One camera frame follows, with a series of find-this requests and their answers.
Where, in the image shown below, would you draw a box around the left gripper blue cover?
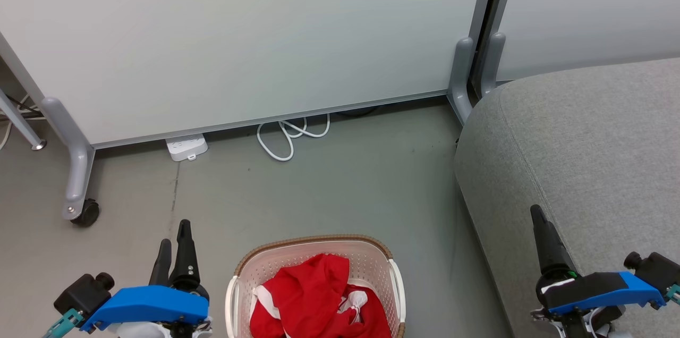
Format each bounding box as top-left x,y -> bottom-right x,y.
80,219 -> 214,338

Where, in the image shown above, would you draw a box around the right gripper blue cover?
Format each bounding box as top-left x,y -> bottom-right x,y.
530,204 -> 666,338

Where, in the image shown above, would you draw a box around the black caster wheel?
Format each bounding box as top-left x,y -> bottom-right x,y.
71,199 -> 101,228

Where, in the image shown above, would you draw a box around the red shorts with white trim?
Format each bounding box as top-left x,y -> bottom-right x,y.
249,253 -> 352,338

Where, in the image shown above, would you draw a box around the white plastic laundry basket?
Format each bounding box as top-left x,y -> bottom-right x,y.
224,234 -> 407,338

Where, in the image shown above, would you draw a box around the large white partition panel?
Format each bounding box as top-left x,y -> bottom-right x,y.
0,0 -> 501,148

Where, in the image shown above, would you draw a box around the red and white garment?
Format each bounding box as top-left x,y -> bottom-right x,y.
329,284 -> 393,338

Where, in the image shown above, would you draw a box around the grey metal stand leg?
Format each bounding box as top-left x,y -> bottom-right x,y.
0,87 -> 47,151

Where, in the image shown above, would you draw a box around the white looped power cable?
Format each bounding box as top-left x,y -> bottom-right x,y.
257,113 -> 332,162

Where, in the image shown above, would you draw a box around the teal left camera connector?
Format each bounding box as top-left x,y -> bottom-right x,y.
42,309 -> 86,338

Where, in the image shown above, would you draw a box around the grey partition leg with caster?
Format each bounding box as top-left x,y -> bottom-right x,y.
41,96 -> 97,221

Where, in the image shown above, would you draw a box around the white power strip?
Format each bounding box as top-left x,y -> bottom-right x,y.
165,134 -> 209,163

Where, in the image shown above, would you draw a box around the grey fabric sofa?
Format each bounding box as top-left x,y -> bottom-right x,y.
454,57 -> 680,338

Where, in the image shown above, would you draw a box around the thin black cable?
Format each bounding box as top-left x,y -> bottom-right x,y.
332,106 -> 380,117

